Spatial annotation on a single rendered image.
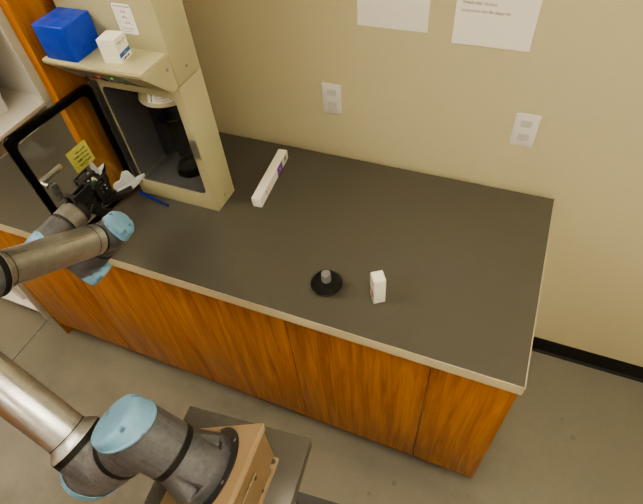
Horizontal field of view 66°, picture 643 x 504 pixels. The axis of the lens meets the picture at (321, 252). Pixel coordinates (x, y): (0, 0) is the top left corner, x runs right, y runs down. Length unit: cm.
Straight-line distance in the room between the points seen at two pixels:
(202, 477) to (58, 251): 54
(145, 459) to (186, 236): 85
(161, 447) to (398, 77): 122
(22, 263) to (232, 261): 66
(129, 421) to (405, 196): 112
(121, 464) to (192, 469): 13
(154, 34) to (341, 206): 76
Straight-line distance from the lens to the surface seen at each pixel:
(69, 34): 145
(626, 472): 242
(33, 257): 113
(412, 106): 169
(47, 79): 164
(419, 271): 149
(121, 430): 101
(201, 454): 105
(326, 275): 139
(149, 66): 136
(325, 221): 162
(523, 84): 159
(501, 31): 152
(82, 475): 113
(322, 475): 220
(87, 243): 122
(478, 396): 151
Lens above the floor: 211
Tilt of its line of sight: 50 degrees down
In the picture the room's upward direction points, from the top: 6 degrees counter-clockwise
